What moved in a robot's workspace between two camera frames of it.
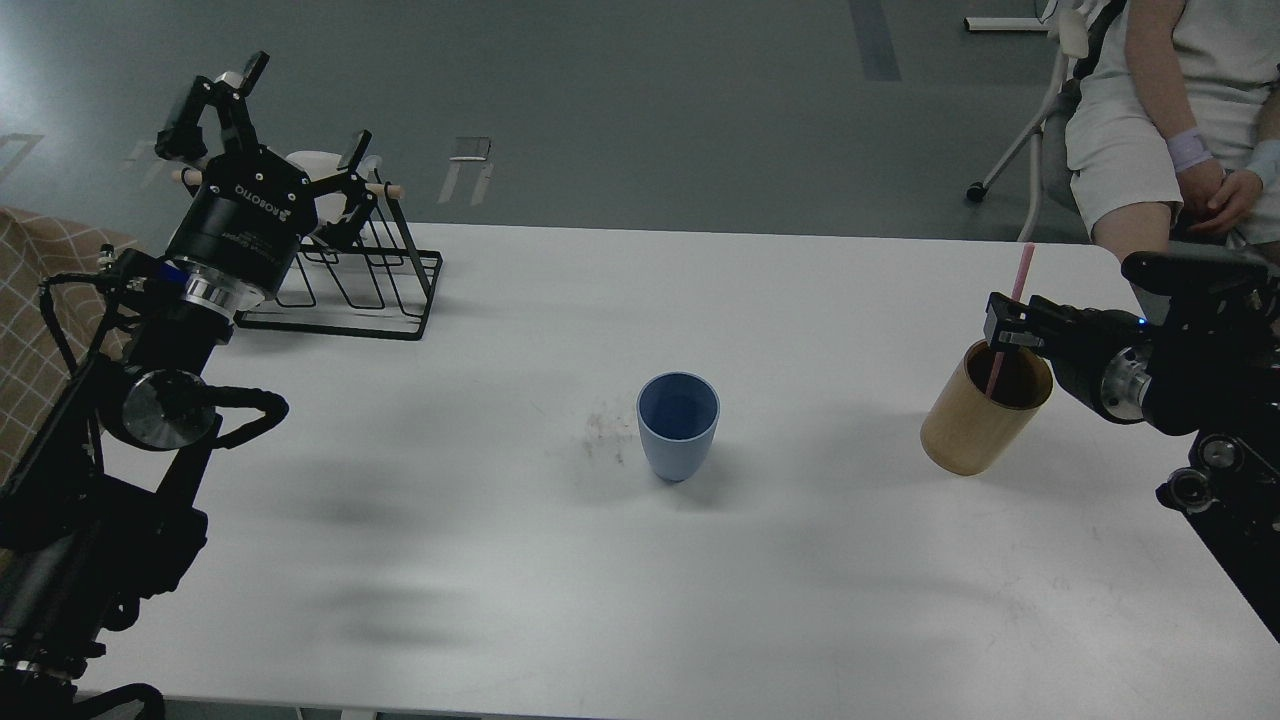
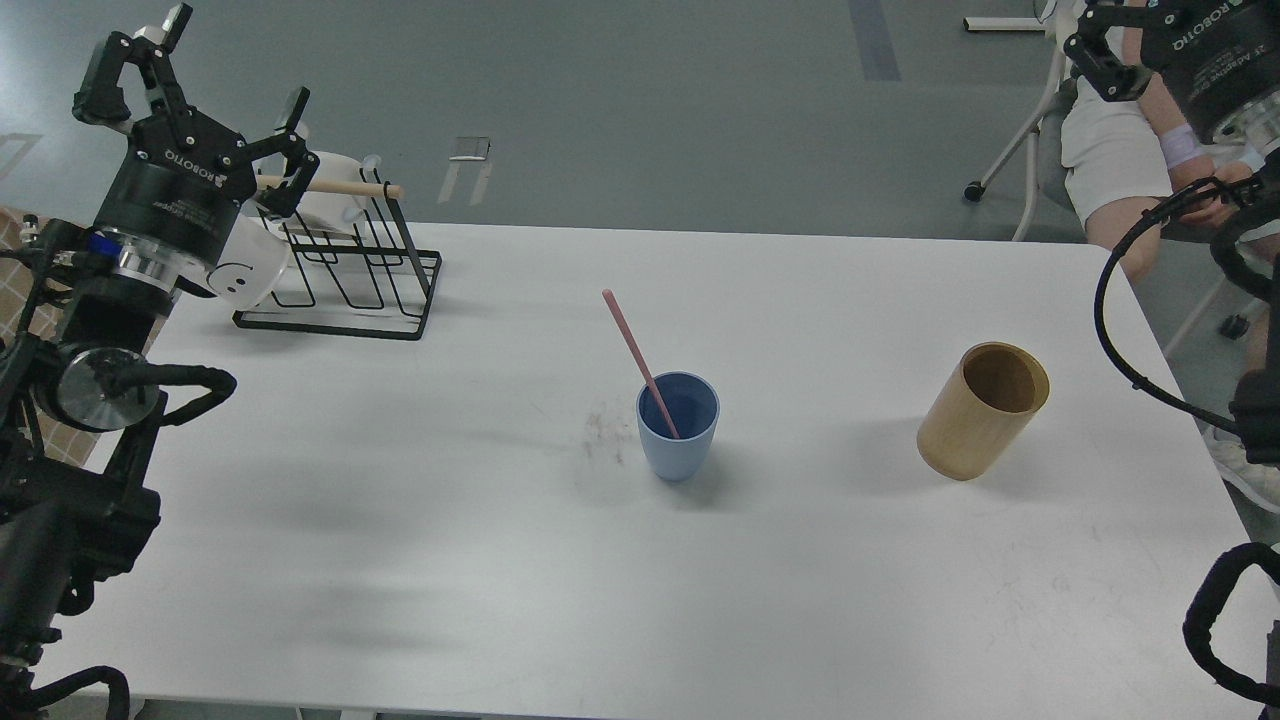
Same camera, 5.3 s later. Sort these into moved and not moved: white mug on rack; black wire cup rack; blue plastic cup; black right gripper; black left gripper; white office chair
Moved: black left gripper; black right gripper
Not moved: blue plastic cup; white office chair; white mug on rack; black wire cup rack
